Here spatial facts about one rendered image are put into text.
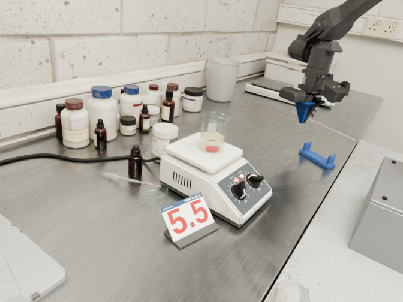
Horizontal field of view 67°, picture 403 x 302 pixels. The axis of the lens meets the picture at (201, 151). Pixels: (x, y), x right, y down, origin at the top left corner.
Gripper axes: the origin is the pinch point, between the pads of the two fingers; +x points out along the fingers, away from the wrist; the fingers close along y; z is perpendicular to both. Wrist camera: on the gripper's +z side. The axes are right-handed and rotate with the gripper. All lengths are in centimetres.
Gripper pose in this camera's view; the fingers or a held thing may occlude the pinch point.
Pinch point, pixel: (305, 111)
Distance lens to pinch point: 89.4
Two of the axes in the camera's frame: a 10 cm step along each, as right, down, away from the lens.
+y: 8.3, -1.5, 5.3
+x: -1.3, 8.9, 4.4
